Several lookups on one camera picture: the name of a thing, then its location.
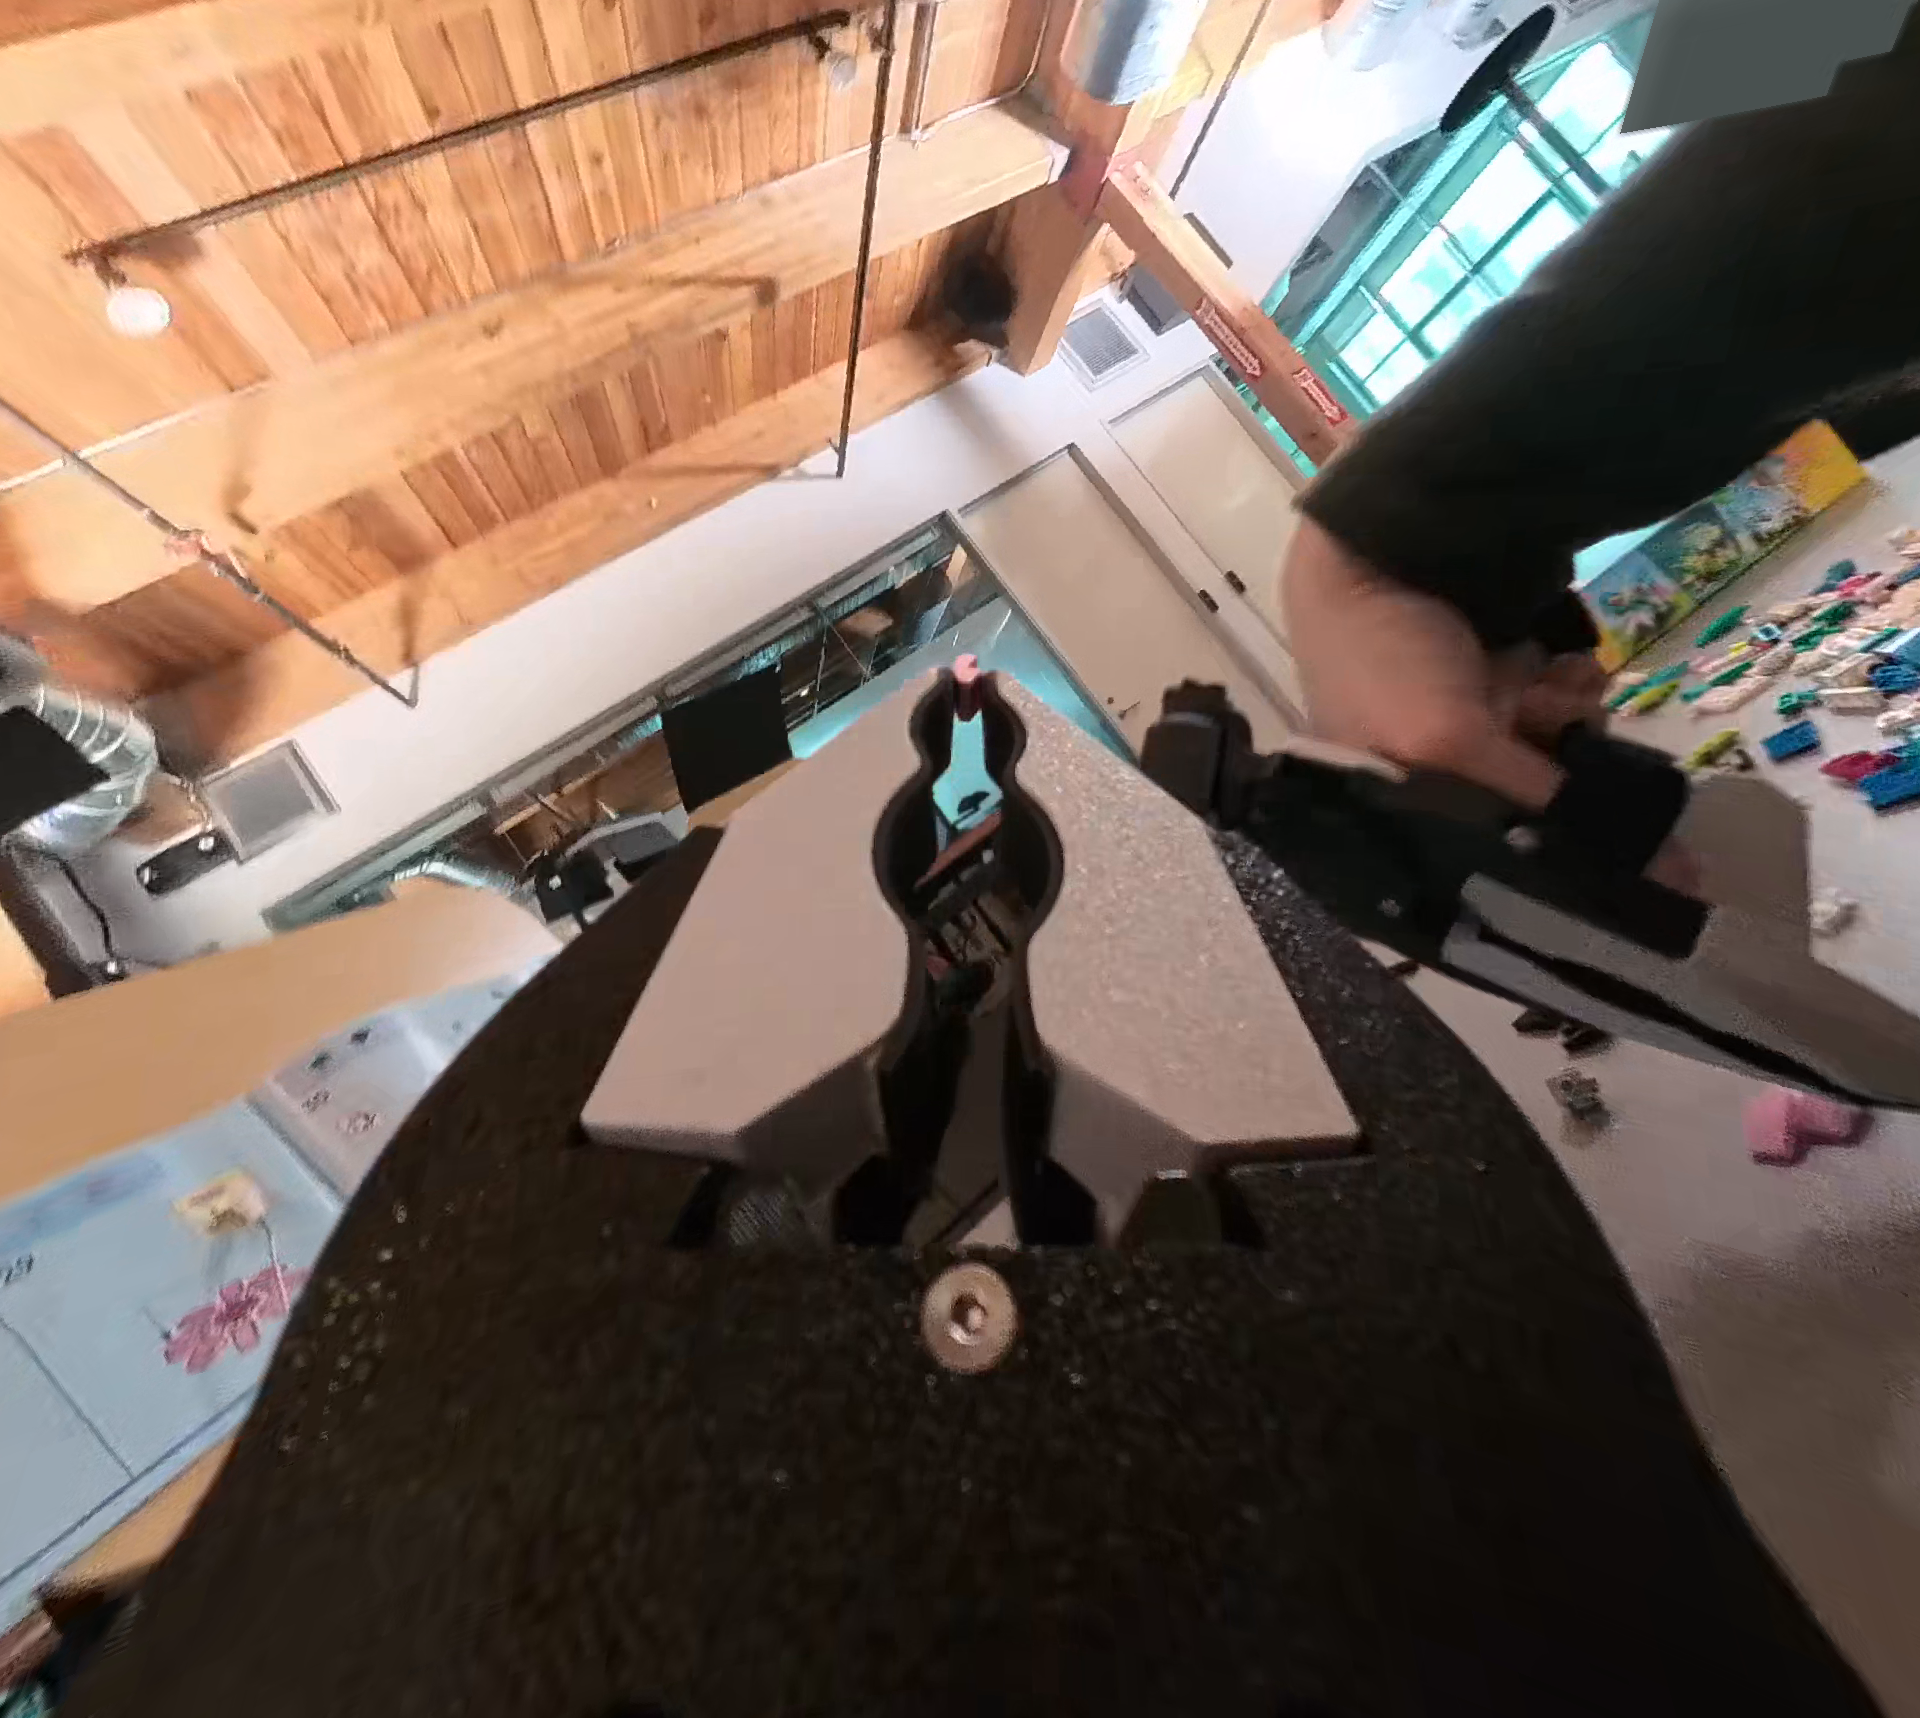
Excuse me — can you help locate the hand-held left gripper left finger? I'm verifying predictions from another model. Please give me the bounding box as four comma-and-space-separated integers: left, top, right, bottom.
578, 663, 966, 1247

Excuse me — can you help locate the building instruction booklet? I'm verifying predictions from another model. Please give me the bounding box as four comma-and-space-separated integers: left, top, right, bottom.
0, 968, 520, 1591

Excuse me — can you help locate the grey desk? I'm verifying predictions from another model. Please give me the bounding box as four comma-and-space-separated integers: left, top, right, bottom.
1394, 433, 1920, 1718

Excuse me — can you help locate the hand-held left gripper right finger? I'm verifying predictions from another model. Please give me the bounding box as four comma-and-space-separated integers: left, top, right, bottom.
979, 669, 1365, 1249

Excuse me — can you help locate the person's right hand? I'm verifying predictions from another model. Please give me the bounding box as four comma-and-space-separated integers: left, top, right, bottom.
1285, 514, 1615, 812

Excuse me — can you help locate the black panel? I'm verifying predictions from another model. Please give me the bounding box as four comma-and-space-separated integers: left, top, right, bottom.
656, 663, 792, 815

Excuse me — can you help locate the pink petal brick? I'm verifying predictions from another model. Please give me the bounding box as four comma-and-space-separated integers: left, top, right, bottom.
1744, 1083, 1872, 1168

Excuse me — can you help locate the black round lamp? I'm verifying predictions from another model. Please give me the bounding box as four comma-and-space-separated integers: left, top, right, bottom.
1436, 4, 1561, 139

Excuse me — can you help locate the large window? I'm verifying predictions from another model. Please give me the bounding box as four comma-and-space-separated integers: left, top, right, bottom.
1266, 37, 1674, 438

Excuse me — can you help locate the person's right forearm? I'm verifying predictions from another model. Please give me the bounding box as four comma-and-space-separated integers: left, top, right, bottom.
1296, 52, 1920, 662

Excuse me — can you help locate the camera on stand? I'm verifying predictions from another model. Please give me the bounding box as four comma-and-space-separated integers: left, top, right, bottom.
528, 830, 667, 928

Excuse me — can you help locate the pile of colourful bricks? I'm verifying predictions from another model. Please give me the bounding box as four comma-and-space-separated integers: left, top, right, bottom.
1602, 524, 1920, 823

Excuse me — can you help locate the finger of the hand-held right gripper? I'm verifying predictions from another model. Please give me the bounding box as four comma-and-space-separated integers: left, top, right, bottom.
1436, 874, 1920, 1111
1655, 775, 1867, 1003

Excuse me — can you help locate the glass partition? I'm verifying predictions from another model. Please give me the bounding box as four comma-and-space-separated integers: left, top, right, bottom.
267, 514, 1134, 932

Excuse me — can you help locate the wall air vent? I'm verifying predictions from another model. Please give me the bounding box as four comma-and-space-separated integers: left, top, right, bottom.
1055, 295, 1152, 387
198, 739, 343, 861

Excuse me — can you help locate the colourful toy brick box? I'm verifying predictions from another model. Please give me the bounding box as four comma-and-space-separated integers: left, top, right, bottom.
1575, 416, 1872, 677

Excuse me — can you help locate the white door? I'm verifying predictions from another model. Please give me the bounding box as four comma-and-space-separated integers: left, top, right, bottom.
956, 446, 1310, 763
1106, 364, 1322, 639

